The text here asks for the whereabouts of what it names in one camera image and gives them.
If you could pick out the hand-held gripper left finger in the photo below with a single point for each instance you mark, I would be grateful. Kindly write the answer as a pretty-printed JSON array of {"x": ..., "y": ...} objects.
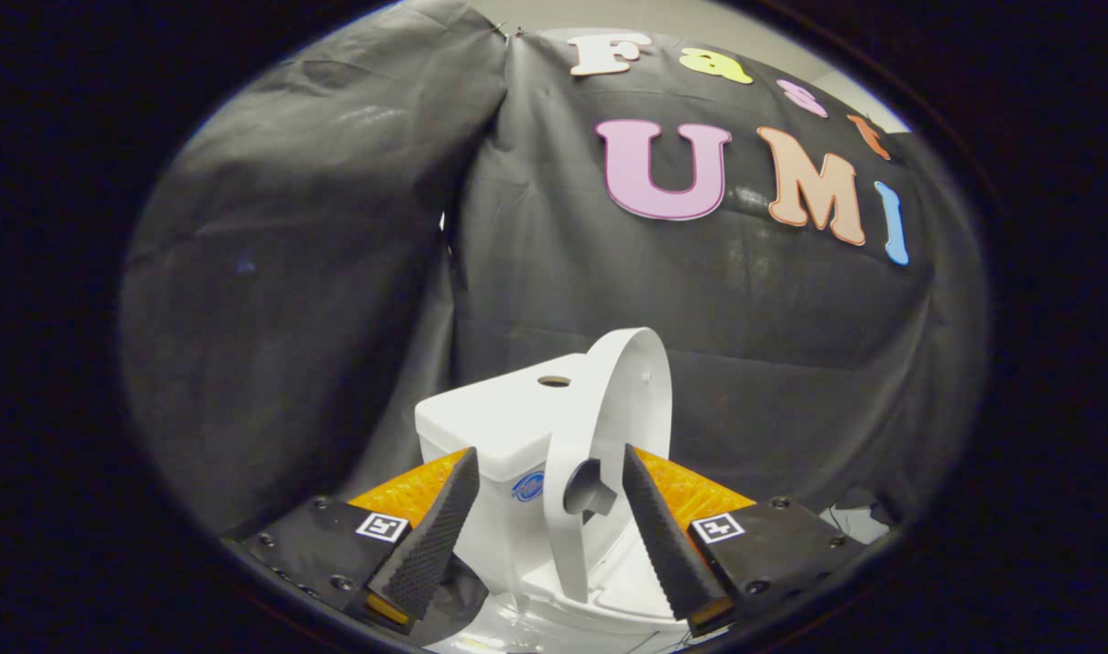
[{"x": 431, "y": 545}]

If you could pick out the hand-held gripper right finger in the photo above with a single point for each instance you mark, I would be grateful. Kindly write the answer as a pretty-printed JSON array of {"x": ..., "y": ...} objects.
[{"x": 667, "y": 554}]

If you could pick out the white toilet lid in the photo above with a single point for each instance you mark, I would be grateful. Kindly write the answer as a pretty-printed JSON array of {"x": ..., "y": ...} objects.
[{"x": 608, "y": 409}]

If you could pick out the white toilet seat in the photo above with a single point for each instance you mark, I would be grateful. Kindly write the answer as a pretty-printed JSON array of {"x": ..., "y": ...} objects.
[{"x": 631, "y": 586}]

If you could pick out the black backdrop cloth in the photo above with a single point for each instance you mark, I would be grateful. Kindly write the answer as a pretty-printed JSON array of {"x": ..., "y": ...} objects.
[{"x": 563, "y": 272}]

